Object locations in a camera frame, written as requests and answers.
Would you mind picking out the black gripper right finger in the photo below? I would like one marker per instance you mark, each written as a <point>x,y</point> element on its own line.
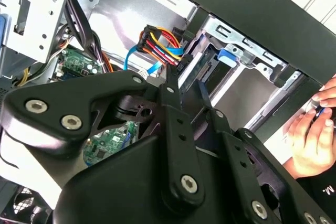
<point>240,155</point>

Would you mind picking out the person left hand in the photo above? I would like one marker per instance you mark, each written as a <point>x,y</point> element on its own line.
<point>309,145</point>

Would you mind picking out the hard disk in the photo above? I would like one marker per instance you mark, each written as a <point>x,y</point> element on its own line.
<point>227,57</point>

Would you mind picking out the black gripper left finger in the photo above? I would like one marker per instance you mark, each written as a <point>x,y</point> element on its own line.
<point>86,90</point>

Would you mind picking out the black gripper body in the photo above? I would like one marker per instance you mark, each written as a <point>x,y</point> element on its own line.
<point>118,195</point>

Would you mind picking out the person right hand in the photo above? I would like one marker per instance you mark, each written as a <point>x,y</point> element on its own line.
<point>329,93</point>

